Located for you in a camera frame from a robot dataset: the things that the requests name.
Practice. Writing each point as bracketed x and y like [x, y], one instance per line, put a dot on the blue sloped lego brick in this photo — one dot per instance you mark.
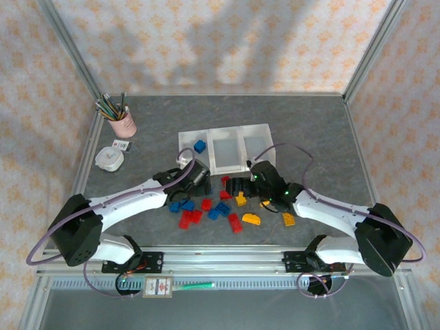
[188, 205]
[174, 207]

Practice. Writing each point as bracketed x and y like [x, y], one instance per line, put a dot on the yellow half-round lego brick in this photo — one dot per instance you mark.
[251, 219]

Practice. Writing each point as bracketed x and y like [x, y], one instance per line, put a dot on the long red lego brick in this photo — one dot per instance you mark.
[235, 222]
[184, 220]

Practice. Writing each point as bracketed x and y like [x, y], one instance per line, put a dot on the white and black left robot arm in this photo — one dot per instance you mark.
[134, 209]

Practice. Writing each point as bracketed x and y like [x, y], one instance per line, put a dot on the yellow flat lego plate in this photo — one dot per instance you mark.
[288, 219]

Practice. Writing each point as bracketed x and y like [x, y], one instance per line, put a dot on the small printed card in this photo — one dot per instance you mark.
[122, 145]

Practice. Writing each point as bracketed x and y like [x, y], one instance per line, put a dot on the pink pencil cup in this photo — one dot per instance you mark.
[123, 127]

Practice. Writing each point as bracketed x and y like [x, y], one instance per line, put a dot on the white and red label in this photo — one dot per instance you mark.
[157, 287]

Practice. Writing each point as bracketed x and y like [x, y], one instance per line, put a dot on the dark pen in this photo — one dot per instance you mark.
[122, 103]

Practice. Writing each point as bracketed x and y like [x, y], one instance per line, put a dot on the colored pencil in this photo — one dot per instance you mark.
[104, 108]
[103, 113]
[109, 103]

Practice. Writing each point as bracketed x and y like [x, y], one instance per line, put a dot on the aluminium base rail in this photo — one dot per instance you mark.
[223, 263]

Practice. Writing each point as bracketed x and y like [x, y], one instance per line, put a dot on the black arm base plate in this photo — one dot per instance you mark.
[292, 259]
[154, 259]

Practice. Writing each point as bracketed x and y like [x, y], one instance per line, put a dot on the aluminium table edge rail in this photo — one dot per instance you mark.
[84, 165]
[223, 93]

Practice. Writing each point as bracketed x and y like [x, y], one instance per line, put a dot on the aluminium frame post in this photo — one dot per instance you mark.
[68, 48]
[374, 51]

